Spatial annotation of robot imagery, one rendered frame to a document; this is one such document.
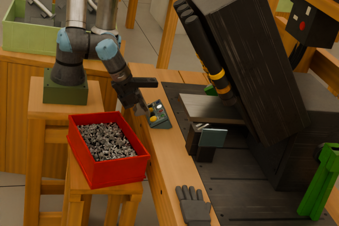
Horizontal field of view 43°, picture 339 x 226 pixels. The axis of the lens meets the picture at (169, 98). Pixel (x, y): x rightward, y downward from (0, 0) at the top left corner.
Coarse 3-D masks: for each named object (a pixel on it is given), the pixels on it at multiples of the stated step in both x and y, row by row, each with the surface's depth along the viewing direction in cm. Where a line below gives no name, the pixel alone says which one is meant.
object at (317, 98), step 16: (304, 80) 161; (304, 96) 148; (320, 96) 151; (320, 112) 141; (336, 112) 143; (304, 128) 143; (320, 128) 144; (336, 128) 146; (256, 144) 170; (288, 144) 148; (304, 144) 147; (256, 160) 170; (272, 160) 157; (288, 160) 149; (304, 160) 150; (272, 176) 157; (288, 176) 152; (304, 176) 154
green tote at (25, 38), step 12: (24, 0) 265; (12, 12) 256; (24, 12) 268; (12, 24) 230; (24, 24) 231; (12, 36) 234; (24, 36) 235; (36, 36) 236; (48, 36) 237; (12, 48) 237; (24, 48) 238; (36, 48) 240; (48, 48) 241; (96, 60) 249
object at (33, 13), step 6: (42, 0) 256; (48, 0) 257; (30, 6) 255; (36, 6) 255; (48, 6) 257; (30, 12) 255; (36, 12) 256; (30, 18) 250; (36, 18) 251; (42, 18) 252; (48, 18) 258; (36, 24) 251; (42, 24) 252; (48, 24) 253
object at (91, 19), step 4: (92, 0) 263; (88, 4) 263; (96, 4) 263; (88, 12) 263; (92, 12) 264; (88, 16) 263; (92, 16) 264; (88, 20) 264; (92, 20) 264; (88, 24) 264; (92, 24) 264; (88, 28) 264
